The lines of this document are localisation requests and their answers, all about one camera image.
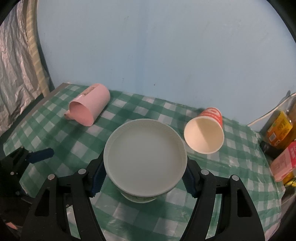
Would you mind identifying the green patterned paper cup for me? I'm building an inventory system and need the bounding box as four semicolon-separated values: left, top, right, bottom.
103;118;187;203

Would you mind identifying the orange white paper cup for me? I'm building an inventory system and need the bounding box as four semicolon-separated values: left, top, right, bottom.
184;107;224;155

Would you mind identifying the green white checkered tablecloth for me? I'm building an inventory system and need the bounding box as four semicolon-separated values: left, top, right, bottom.
4;84;285;240

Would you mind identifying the pink plastic mug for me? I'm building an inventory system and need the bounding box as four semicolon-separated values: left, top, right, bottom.
64;83;110;126

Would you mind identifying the pink drink bottle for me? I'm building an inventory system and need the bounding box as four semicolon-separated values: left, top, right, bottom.
270;141;296;182

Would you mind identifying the silver grey curtain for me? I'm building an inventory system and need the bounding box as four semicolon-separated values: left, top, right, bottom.
1;1;50;133

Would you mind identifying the orange juice bottle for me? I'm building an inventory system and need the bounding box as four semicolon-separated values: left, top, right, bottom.
266;102;295;150

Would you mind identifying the white cable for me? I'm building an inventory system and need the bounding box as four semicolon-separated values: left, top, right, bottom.
246;92;296;127

